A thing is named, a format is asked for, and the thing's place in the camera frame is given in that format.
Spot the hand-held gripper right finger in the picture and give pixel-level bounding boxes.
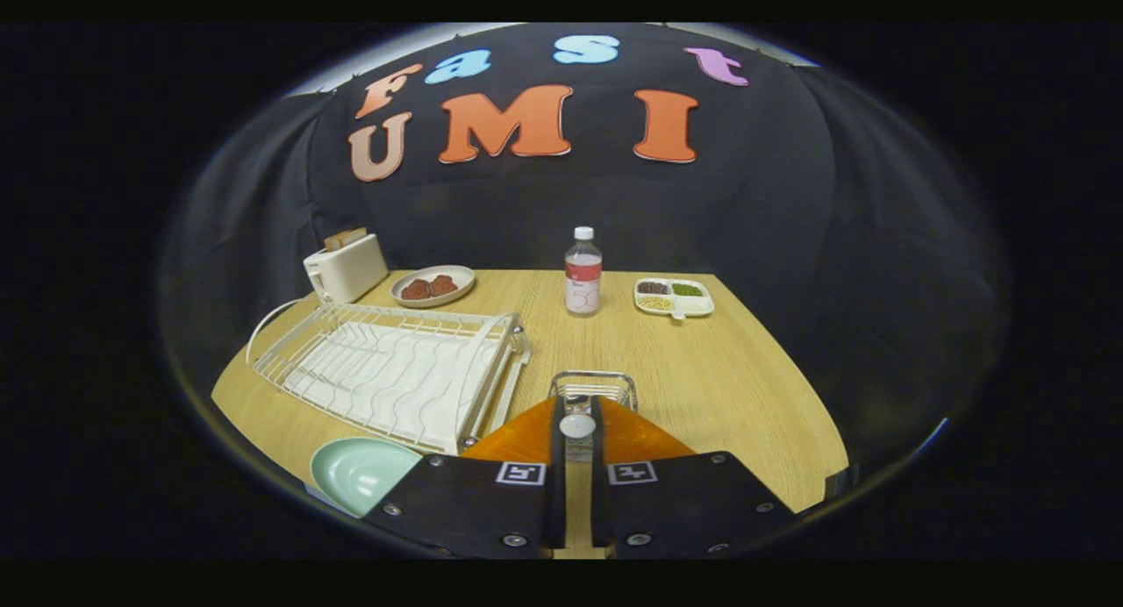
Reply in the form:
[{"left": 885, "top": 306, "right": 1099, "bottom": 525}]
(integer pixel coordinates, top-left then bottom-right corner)
[{"left": 590, "top": 395, "right": 801, "bottom": 560}]

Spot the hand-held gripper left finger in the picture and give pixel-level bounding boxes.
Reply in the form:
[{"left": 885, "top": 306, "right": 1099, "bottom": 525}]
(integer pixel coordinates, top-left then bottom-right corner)
[{"left": 361, "top": 395, "right": 569, "bottom": 560}]

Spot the light green plate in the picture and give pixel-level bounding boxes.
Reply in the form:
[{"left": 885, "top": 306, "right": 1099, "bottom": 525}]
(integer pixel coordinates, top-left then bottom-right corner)
[{"left": 310, "top": 438, "right": 424, "bottom": 518}]

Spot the white wire dish rack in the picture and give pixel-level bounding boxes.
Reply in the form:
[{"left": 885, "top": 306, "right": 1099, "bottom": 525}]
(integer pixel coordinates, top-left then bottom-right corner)
[{"left": 246, "top": 298, "right": 533, "bottom": 456}]

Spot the spoon with red checkered handle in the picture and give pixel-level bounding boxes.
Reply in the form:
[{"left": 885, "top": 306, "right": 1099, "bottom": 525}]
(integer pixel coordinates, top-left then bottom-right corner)
[{"left": 558, "top": 396, "right": 599, "bottom": 463}]

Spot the metal mesh basket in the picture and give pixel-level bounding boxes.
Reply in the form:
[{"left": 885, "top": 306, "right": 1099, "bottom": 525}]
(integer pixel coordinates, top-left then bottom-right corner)
[{"left": 548, "top": 370, "right": 639, "bottom": 412}]

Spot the white divided dish with beans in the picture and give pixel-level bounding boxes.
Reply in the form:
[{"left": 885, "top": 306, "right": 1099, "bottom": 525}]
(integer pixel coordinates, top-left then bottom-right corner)
[{"left": 633, "top": 277, "right": 715, "bottom": 321}]

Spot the beige plate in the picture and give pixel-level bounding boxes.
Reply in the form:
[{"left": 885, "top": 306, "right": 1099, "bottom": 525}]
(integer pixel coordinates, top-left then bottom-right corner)
[{"left": 390, "top": 265, "right": 476, "bottom": 309}]

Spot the white drain tray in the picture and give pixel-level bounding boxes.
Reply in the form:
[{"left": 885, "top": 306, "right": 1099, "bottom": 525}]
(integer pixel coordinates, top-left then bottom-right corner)
[{"left": 285, "top": 320, "right": 519, "bottom": 454}]

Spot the clear bottle with red label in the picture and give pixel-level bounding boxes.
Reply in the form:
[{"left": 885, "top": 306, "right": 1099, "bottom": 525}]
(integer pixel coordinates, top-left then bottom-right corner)
[{"left": 564, "top": 226, "right": 604, "bottom": 318}]

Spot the white toaster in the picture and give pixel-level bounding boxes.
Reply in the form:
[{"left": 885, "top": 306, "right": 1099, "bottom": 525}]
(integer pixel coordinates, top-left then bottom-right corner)
[{"left": 303, "top": 232, "right": 390, "bottom": 304}]

